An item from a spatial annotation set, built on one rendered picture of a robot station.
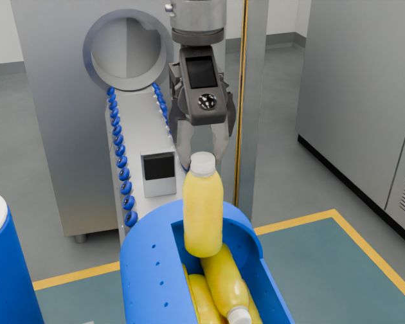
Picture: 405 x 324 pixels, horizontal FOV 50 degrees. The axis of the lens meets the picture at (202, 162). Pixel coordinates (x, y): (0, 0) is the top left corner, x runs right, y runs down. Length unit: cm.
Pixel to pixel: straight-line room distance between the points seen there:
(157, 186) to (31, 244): 149
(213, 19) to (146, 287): 42
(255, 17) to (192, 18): 77
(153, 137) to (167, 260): 98
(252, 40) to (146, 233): 74
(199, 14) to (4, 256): 85
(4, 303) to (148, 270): 61
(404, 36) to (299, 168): 121
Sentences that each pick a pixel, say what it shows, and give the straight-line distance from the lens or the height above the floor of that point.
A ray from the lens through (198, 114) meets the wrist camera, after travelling 54.
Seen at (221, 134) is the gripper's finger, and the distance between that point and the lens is 66.
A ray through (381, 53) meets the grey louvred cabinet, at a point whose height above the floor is 96.
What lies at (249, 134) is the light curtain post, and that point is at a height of 103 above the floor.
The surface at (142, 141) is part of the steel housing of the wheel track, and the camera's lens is 165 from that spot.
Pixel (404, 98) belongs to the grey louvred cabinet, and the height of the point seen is 80.
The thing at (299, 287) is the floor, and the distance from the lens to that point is 237.
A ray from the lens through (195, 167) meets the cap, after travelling 66.
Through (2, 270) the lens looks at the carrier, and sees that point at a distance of 123.
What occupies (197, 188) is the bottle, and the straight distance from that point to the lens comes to 67.
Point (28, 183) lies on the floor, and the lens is 323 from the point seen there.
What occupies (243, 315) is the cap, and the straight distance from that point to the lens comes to 80.
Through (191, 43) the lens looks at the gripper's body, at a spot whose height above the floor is 157.
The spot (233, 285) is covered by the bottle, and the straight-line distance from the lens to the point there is 83.
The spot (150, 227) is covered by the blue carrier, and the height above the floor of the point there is 121.
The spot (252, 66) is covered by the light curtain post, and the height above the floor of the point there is 127.
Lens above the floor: 174
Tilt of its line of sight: 33 degrees down
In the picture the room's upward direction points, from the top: straight up
